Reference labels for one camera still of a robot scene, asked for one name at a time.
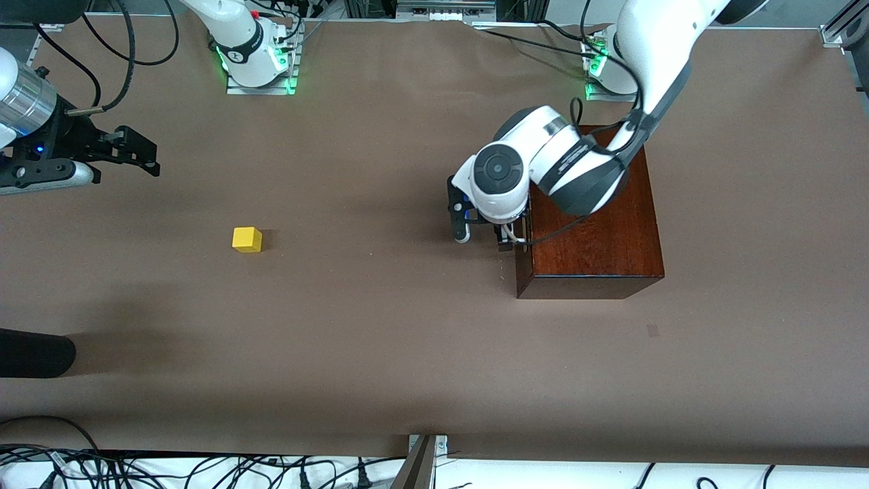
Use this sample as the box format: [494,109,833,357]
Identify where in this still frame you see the aluminium corner bracket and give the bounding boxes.
[819,0,869,48]

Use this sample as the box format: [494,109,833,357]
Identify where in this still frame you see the black foam cylinder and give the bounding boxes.
[0,328,77,379]

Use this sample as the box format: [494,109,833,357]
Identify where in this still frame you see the thin black power cable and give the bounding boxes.
[468,19,599,59]

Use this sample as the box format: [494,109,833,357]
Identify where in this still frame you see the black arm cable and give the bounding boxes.
[526,41,646,247]
[33,0,181,114]

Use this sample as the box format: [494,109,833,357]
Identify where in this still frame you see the tangled black cables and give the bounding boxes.
[0,416,408,489]

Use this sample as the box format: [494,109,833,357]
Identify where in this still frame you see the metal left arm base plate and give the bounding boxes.
[585,76,639,103]

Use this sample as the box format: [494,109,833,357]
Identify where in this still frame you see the metal bracket with brown wedge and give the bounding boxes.
[390,434,449,489]

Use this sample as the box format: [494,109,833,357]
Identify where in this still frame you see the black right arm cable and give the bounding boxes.
[33,0,181,114]

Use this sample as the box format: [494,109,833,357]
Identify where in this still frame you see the dark red-brown wooden cabinet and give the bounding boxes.
[516,124,665,300]

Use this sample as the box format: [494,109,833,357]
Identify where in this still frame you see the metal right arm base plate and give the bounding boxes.
[225,19,303,96]

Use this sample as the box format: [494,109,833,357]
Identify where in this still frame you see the brown table cover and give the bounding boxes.
[0,14,869,469]

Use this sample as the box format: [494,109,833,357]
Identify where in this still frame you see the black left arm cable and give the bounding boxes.
[526,41,646,247]

